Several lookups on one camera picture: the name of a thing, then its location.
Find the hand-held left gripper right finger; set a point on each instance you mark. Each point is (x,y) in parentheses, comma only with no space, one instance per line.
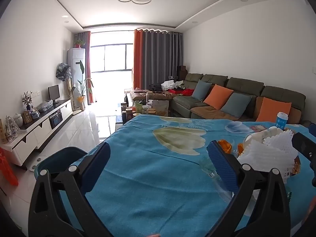
(222,167)

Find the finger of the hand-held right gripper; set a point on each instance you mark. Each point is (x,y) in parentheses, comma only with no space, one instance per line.
(305,153)

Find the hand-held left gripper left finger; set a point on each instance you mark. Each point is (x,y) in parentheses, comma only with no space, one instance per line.
(96,164)

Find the gold foil wrapper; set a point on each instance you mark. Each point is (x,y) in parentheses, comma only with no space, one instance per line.
(297,166)

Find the long orange peel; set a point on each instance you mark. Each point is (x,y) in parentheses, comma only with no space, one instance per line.
(225,146)

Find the teal plastic trash bin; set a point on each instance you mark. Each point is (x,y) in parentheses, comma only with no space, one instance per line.
(61,156)

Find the white lace basket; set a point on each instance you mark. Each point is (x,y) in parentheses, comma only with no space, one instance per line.
(266,151)

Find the blue paper cup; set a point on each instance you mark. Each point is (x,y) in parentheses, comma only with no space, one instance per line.
(282,121)

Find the red snack packet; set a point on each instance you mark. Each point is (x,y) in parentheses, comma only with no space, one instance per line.
(258,128)

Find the orange sofa pillow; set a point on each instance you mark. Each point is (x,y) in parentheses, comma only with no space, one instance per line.
(218,96)
(272,109)

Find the black white coffee table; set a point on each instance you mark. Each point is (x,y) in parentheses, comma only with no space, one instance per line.
(128,119)

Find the white bathroom scale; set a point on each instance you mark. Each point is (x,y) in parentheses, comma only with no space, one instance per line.
(34,165)

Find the blue floral blanket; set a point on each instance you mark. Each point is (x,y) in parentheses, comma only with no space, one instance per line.
(160,177)

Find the blue sofa pillow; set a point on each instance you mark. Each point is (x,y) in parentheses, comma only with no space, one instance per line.
(235,105)
(201,90)

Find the white black tv cabinet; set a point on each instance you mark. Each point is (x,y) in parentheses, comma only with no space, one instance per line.
(37,133)

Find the green corner sofa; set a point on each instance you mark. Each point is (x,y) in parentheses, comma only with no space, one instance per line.
(197,103)

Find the cluster of food jars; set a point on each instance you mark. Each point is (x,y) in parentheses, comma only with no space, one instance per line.
(148,107)

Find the clear plastic bag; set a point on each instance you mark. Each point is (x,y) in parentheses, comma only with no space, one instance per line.
(44,105)

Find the tall leafy floor plant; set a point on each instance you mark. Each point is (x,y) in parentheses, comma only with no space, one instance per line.
(85,86)

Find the blue white porcelain jar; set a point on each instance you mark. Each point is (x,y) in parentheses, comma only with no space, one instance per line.
(35,114)

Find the red cloth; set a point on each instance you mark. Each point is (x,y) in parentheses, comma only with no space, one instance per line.
(188,92)

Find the black monitor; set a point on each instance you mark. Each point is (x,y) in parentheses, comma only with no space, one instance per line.
(53,92)

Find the orange plastic bag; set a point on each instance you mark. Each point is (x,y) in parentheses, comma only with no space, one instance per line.
(7,169)

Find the white ceramic lidded jar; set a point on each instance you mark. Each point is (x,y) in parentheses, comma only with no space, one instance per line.
(18,119)

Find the glass ship model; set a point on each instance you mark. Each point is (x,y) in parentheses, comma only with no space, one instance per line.
(11,128)

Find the blue vase with branches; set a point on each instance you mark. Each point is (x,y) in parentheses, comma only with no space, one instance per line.
(27,100)

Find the white clothes pile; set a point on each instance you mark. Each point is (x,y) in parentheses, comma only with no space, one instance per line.
(172,85)

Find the cloth covered fan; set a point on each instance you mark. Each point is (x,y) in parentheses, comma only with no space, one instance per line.
(63,72)

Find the narrow grey orange curtain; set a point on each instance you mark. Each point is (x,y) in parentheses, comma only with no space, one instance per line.
(87,66)

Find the tall yellow vase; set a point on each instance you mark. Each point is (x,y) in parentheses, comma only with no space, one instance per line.
(2,130)

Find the brown box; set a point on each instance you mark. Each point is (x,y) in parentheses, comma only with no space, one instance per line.
(181,72)

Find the white standing air conditioner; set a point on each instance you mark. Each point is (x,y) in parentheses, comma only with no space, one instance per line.
(74,61)

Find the large window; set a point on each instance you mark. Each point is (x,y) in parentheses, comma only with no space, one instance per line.
(116,58)

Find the small red potted plant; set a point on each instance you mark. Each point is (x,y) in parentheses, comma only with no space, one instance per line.
(78,44)

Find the wide grey orange curtain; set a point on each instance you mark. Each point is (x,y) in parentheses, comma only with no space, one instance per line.
(158,59)

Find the wooden picture frame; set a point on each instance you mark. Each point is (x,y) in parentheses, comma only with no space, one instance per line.
(27,116)

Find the white wall sockets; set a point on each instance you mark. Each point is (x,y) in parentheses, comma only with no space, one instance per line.
(36,93)

